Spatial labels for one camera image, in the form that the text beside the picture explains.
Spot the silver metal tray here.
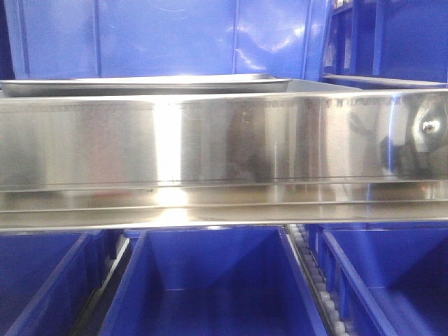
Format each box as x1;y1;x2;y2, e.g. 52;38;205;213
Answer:
1;73;292;97

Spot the blue plastic bin lower centre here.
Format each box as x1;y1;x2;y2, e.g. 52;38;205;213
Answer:
100;226;327;335

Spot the blue plastic bin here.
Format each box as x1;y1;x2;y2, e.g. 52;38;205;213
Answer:
317;225;447;335
323;1;447;83
3;1;333;81
1;230;108;335
100;226;327;335

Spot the blue plastic bin upper right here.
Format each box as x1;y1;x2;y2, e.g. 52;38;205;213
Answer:
323;1;447;83

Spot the roller track lower shelf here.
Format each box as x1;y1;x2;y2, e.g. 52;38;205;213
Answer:
285;224;349;336

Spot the blue plastic bin lower right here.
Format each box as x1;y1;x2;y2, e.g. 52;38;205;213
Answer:
317;225;447;335

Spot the blue plastic bin lower left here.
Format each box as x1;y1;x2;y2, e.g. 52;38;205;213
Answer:
1;230;108;335

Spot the shelf bolt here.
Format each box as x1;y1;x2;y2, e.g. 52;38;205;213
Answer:
421;120;438;134

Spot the blue plastic bin upper centre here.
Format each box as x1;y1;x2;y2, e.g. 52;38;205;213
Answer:
3;1;333;81

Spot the stainless steel shelf front rail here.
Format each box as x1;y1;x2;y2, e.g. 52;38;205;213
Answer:
1;89;447;231

